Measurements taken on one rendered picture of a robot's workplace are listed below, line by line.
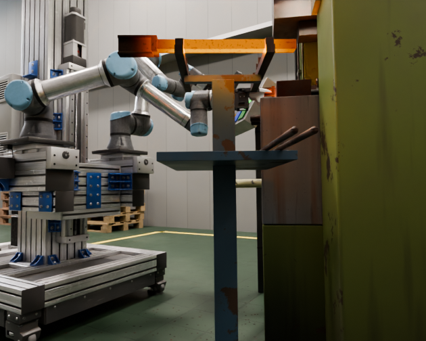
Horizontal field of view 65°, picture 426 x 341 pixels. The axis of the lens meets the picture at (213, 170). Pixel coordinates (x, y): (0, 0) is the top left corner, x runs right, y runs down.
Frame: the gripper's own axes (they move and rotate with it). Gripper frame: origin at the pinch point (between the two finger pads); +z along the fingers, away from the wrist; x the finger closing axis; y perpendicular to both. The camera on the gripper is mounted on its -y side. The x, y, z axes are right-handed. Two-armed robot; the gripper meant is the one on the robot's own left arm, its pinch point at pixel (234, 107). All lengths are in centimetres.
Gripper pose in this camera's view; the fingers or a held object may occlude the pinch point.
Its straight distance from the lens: 188.8
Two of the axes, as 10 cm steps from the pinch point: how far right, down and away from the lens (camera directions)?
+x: -2.8, 0.6, 9.6
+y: 4.7, -8.6, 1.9
